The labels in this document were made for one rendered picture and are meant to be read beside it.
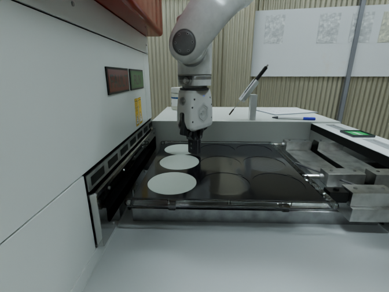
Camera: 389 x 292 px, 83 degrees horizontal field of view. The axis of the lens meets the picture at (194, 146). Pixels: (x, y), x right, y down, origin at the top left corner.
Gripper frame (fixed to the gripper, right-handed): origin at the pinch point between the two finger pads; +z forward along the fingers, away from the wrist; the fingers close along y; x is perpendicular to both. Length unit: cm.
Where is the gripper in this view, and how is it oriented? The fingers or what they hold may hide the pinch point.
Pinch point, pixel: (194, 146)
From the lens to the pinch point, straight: 60.5
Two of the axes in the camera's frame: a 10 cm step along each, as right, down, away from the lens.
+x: -7.9, -1.9, 5.8
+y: 6.1, -2.4, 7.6
